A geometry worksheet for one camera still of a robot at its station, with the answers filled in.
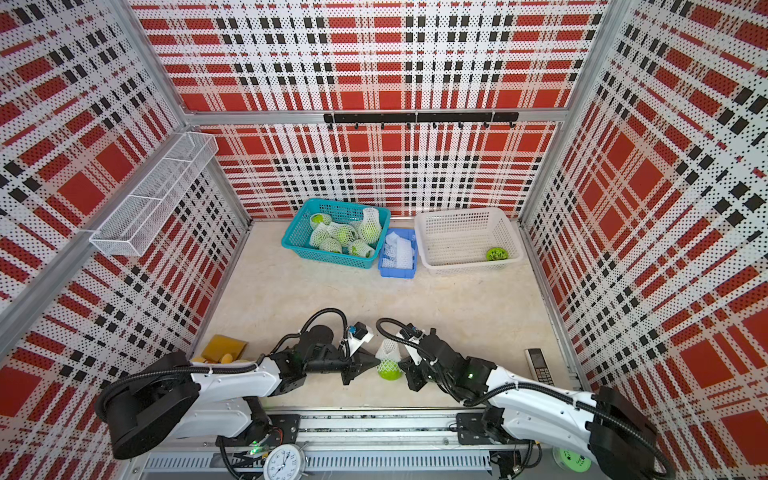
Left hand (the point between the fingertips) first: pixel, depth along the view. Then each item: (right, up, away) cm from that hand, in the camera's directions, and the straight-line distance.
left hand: (381, 360), depth 79 cm
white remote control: (+44, -3, +3) cm, 44 cm away
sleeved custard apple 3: (-8, +30, +22) cm, 38 cm away
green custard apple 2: (+2, -2, -1) cm, 3 cm away
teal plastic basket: (-33, +38, +29) cm, 58 cm away
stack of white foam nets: (+4, +29, +28) cm, 40 cm away
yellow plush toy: (-47, +1, +7) cm, 48 cm away
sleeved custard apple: (-27, +42, +34) cm, 60 cm away
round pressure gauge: (-21, -18, -13) cm, 30 cm away
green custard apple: (-5, +36, +22) cm, 43 cm away
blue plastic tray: (+5, +21, +24) cm, 33 cm away
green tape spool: (+44, -18, -13) cm, 49 cm away
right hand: (+7, -1, 0) cm, 7 cm away
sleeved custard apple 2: (-16, +35, +28) cm, 48 cm away
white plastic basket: (+26, +33, +35) cm, 55 cm away
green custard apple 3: (+38, +29, +22) cm, 53 cm away
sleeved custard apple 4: (-19, +32, +25) cm, 45 cm away
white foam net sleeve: (+2, +4, -6) cm, 7 cm away
